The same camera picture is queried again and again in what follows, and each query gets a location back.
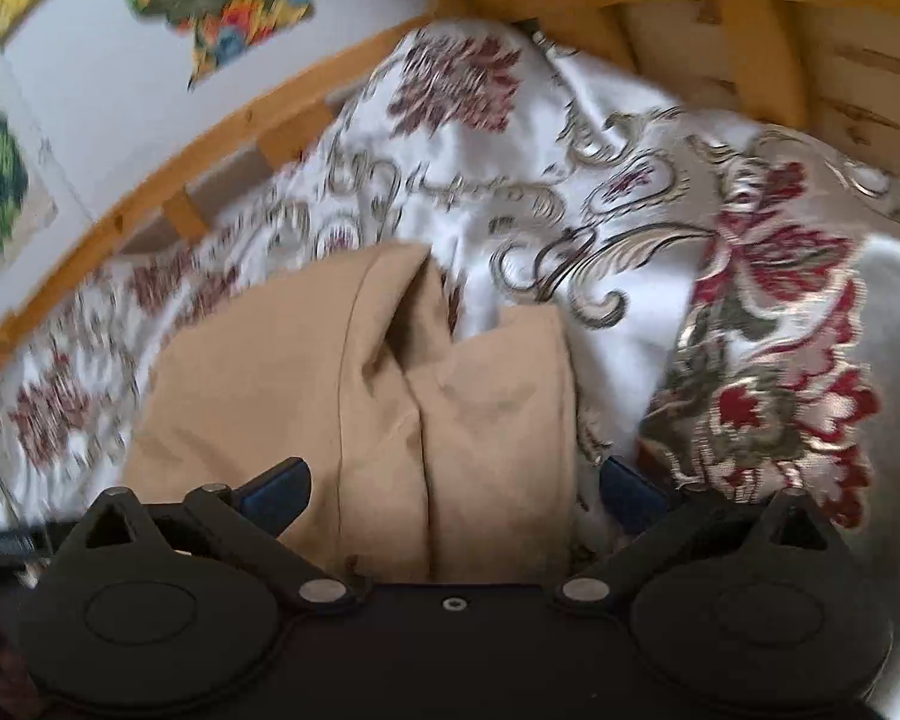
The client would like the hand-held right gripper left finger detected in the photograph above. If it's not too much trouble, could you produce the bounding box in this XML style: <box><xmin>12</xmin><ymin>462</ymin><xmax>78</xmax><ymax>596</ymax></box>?
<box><xmin>64</xmin><ymin>456</ymin><xmax>357</xmax><ymax>612</ymax></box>

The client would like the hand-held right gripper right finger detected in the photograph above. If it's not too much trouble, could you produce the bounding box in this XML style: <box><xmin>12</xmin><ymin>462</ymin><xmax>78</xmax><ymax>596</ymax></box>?
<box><xmin>555</xmin><ymin>457</ymin><xmax>835</xmax><ymax>610</ymax></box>

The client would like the beige garment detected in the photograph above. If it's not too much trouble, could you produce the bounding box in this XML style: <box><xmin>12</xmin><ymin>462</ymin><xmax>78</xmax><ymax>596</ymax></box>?
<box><xmin>120</xmin><ymin>240</ymin><xmax>580</xmax><ymax>586</ymax></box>

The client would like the floral printed blanket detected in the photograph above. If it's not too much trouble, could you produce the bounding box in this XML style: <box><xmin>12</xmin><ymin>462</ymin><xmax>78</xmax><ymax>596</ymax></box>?
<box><xmin>0</xmin><ymin>19</ymin><xmax>900</xmax><ymax>720</ymax></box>

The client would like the wooden bed frame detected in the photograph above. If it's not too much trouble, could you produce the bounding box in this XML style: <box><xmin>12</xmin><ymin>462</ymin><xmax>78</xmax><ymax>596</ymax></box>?
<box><xmin>0</xmin><ymin>0</ymin><xmax>900</xmax><ymax>410</ymax></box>

